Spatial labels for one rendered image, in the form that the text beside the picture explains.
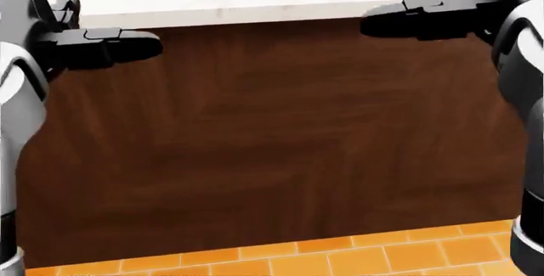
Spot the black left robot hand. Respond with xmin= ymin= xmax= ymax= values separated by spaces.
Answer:
xmin=24 ymin=0 xmax=164 ymax=74

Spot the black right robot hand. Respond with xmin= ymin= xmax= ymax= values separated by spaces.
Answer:
xmin=360 ymin=0 xmax=518 ymax=42

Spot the dark brown wooden counter cabinet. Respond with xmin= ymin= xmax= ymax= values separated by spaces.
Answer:
xmin=15 ymin=14 xmax=526 ymax=271

